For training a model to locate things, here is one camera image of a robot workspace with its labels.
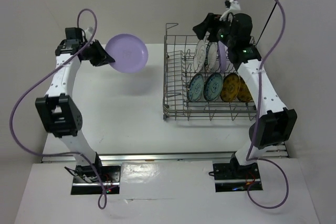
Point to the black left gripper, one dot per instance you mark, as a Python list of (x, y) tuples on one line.
[(103, 58)]

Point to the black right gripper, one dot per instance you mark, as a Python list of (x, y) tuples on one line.
[(201, 29)]

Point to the purple plastic plate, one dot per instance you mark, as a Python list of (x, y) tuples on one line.
[(129, 52), (222, 56)]

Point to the white plate dark rim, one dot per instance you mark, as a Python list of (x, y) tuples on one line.
[(199, 56)]

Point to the white plate blue rim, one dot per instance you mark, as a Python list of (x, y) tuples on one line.
[(211, 56)]

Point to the teal blue floral plate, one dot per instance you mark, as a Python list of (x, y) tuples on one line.
[(195, 88)]

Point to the yellow patterned plate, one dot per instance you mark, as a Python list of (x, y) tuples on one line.
[(230, 88), (244, 94)]

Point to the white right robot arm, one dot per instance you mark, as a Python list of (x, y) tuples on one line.
[(274, 121)]

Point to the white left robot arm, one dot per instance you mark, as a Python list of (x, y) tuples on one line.
[(57, 110)]

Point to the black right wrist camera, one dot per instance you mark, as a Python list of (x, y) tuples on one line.
[(241, 27)]

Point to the grey wire dish rack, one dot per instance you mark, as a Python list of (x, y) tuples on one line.
[(179, 52)]

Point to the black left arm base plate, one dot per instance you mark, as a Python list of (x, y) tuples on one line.
[(83, 185)]

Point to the aluminium table edge rail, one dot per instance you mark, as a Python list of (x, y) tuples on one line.
[(279, 151)]

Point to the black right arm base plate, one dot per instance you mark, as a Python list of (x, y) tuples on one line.
[(227, 180)]

